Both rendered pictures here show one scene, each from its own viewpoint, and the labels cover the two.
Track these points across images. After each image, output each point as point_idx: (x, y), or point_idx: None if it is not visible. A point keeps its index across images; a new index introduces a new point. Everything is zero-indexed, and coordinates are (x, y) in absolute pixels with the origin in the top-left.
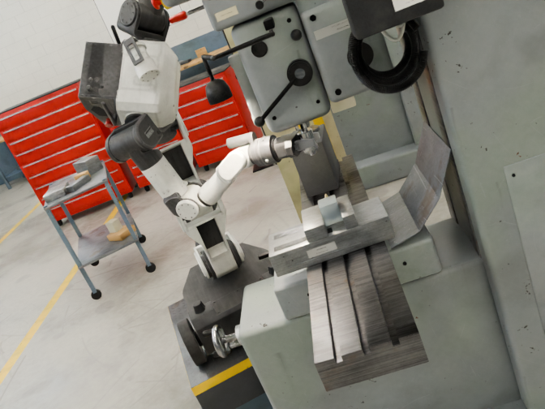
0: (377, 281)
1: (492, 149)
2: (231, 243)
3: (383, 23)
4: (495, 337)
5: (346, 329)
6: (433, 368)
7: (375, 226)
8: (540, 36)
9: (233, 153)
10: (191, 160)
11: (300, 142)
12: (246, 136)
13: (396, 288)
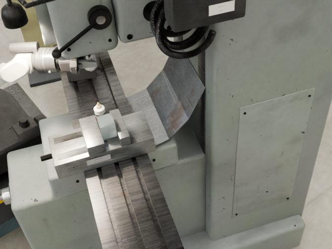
0: (146, 196)
1: (236, 96)
2: None
3: (196, 23)
4: (200, 198)
5: (131, 247)
6: None
7: (143, 144)
8: (290, 26)
9: (17, 62)
10: None
11: (83, 62)
12: (30, 46)
13: (164, 209)
